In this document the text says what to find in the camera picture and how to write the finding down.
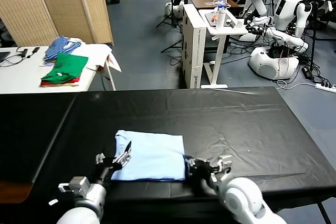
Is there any folded red shirt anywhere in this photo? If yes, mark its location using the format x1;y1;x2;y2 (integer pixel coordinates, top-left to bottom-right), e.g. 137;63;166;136
40;76;80;87

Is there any folded green shirt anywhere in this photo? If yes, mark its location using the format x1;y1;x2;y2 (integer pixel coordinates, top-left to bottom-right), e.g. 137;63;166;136
40;52;89;83

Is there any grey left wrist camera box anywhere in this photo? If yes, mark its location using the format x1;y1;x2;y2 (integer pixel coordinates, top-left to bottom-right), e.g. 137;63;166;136
58;176;91;196

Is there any white side table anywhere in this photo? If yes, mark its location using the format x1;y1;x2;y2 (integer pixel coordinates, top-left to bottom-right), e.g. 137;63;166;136
0;44;117;94

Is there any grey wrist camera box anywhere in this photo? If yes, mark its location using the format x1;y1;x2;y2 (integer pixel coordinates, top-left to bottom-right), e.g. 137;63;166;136
58;176;91;196
216;154;234;174

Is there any black cable with adapter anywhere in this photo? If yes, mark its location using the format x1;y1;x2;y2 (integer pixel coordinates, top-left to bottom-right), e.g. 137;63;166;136
0;46;41;67

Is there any white standing desk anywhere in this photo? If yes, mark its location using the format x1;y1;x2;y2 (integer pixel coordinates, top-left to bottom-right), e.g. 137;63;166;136
198;8;249;89

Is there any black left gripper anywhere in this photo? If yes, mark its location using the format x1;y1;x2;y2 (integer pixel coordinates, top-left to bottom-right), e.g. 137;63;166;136
94;141;133;183

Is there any blue striped shirt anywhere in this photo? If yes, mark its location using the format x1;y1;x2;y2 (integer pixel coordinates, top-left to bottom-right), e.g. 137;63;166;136
43;35;81;60

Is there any black light stand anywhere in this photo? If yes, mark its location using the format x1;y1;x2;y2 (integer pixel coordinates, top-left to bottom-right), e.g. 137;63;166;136
309;0;319;71

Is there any white cloth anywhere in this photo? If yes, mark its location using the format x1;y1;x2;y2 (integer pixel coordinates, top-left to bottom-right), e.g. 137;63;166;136
76;41;122;72

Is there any black table cover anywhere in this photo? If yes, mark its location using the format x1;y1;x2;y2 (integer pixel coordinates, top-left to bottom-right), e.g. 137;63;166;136
0;86;336;217

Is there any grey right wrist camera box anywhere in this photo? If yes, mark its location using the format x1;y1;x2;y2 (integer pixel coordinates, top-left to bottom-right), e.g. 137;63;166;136
216;154;234;174

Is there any black tripod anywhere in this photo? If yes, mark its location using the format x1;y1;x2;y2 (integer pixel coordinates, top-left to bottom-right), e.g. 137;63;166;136
156;0;184;29

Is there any white power strip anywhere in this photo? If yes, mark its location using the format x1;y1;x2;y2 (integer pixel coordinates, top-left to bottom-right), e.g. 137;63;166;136
316;82;336;90

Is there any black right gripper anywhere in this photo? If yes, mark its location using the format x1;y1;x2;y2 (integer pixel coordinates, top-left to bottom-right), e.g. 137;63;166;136
184;155;219;183

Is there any white cylinder flask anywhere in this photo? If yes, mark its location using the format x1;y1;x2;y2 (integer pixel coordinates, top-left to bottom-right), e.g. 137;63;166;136
215;9;226;29

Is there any light blue t-shirt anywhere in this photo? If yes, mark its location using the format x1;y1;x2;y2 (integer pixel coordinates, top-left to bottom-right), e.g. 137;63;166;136
110;129;186;182

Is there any bamboo folding screen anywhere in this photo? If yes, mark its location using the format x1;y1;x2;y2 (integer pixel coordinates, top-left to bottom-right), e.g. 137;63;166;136
0;0;113;47

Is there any white humanoid robot with base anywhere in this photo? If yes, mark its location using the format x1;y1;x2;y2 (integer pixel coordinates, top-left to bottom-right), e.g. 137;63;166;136
245;0;314;80

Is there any tall white cardboard box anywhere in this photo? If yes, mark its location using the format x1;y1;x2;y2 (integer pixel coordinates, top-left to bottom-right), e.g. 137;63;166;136
181;3;207;89

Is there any small white robot base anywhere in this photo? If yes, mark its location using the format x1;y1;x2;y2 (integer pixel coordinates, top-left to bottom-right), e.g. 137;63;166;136
164;1;184;19

